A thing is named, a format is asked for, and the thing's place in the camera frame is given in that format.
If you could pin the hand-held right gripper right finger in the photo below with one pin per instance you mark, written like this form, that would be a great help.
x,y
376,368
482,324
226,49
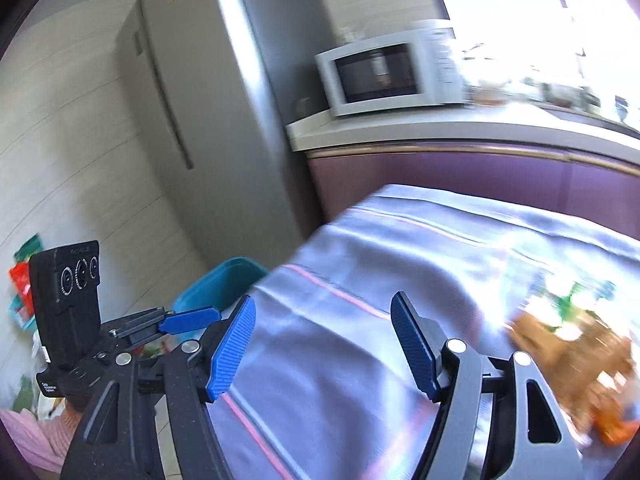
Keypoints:
x,y
415,355

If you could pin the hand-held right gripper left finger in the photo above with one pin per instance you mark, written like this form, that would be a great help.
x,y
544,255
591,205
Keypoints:
x,y
232,350

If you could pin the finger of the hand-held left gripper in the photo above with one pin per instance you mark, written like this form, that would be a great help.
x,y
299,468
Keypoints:
x,y
192,320

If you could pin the teal plastic bin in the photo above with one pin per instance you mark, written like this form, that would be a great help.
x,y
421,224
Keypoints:
x,y
220,282

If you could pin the gold snack wrapper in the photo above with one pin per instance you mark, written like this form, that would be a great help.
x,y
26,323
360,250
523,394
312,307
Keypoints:
x,y
565,360

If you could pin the orange peel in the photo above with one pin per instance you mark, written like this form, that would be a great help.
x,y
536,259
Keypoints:
x,y
617,425

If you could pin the person's left forearm pink sleeve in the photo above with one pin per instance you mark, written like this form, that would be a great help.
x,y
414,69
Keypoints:
x,y
35,440

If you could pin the red green snack bag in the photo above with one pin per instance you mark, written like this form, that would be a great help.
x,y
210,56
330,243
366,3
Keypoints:
x,y
25,280

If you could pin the blue checked tablecloth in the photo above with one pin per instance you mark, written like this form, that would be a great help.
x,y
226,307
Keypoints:
x,y
380,260

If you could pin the clear green plastic wrapper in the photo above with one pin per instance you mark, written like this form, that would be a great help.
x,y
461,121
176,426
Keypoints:
x,y
570,300

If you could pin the purple kitchen cabinet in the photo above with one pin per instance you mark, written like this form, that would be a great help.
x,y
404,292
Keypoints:
x,y
450,175

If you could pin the grey refrigerator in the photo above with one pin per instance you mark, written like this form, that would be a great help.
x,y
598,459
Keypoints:
x,y
200,110

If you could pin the white kitchen countertop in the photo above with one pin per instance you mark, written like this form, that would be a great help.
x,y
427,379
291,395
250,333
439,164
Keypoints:
x,y
450,125

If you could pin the white microwave oven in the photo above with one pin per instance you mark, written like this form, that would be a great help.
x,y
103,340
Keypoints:
x,y
380,70

